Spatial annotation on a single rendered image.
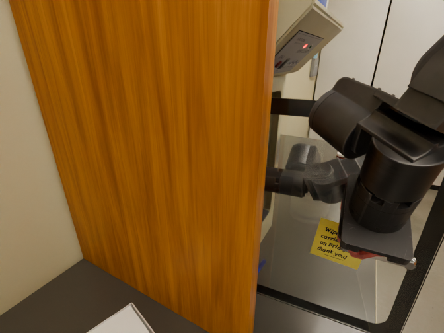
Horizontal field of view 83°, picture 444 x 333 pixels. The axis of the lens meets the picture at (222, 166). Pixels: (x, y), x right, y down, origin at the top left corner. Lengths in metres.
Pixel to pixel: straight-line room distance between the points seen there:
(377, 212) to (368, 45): 3.22
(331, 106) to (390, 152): 0.08
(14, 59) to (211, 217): 0.50
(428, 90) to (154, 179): 0.36
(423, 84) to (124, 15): 0.34
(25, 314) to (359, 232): 0.68
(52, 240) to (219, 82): 0.61
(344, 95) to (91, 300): 0.64
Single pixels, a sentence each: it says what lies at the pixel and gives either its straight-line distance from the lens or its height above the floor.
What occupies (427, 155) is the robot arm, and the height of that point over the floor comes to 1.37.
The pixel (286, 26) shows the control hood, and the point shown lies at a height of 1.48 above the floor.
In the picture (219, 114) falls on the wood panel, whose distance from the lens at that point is 0.32.
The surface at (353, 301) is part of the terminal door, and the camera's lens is 0.55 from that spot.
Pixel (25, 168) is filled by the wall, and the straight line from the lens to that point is 0.70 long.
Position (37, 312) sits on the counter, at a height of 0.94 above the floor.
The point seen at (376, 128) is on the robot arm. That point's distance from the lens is 0.26.
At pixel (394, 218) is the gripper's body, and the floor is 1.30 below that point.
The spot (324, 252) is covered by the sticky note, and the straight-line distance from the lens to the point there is 0.48.
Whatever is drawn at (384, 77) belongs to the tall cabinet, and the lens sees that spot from 3.47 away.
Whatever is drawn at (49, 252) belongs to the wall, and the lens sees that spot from 0.80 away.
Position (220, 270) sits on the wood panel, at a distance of 0.45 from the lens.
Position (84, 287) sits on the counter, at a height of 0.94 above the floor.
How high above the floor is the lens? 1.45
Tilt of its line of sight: 24 degrees down
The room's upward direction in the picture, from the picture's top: straight up
